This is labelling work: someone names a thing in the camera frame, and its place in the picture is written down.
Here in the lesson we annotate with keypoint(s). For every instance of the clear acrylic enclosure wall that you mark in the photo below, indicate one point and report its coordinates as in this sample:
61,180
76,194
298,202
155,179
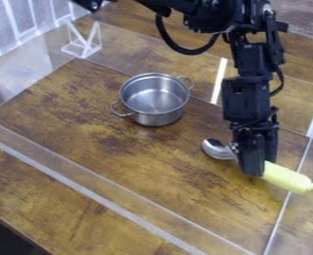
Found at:
96,186

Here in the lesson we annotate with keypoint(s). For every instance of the clear acrylic triangle bracket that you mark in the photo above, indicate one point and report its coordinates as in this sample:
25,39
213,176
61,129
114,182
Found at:
82,47

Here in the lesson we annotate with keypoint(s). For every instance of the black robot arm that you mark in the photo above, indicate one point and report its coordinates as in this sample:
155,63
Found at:
256,50

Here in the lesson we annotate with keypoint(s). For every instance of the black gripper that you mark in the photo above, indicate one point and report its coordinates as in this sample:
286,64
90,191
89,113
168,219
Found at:
247,110

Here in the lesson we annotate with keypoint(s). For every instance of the small steel pot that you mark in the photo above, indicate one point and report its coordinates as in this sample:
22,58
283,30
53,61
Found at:
155,97

